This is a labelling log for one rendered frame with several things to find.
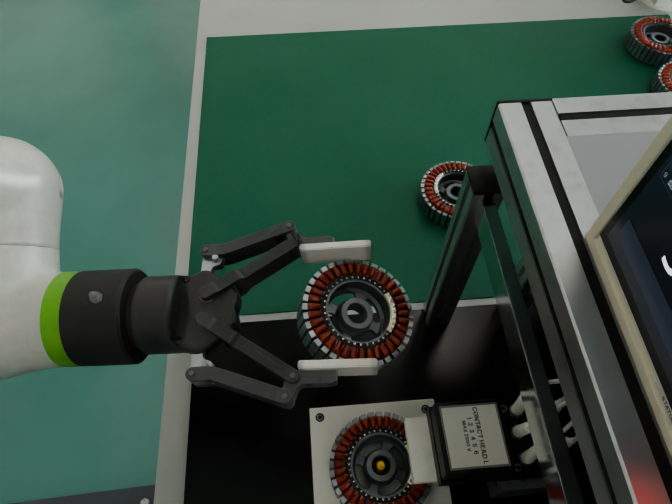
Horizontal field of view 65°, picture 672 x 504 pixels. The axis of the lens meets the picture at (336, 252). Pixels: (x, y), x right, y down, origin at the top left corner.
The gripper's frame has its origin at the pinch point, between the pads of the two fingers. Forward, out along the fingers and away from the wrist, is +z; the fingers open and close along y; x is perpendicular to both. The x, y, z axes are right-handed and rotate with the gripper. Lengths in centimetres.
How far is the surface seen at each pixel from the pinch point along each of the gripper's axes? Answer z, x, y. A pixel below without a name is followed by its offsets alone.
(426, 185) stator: 11.1, -20.3, -27.4
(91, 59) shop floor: -105, -99, -153
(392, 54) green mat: 9, -26, -62
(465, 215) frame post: 10.7, 4.2, -6.8
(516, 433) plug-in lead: 14.4, -5.8, 11.1
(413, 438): 5.1, -8.0, 10.9
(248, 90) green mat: -18, -23, -53
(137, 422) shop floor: -60, -93, -8
